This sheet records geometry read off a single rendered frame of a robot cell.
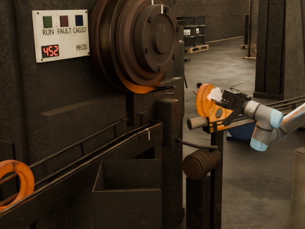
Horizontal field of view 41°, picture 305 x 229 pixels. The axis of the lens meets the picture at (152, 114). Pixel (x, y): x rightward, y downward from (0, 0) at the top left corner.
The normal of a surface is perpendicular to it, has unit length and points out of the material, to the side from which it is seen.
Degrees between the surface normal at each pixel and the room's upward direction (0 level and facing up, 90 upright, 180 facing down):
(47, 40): 90
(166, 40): 90
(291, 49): 90
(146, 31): 90
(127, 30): 76
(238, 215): 0
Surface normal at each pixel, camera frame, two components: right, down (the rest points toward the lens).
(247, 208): -0.02, -0.97
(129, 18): -0.07, -0.25
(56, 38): 0.83, 0.12
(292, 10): -0.75, 0.18
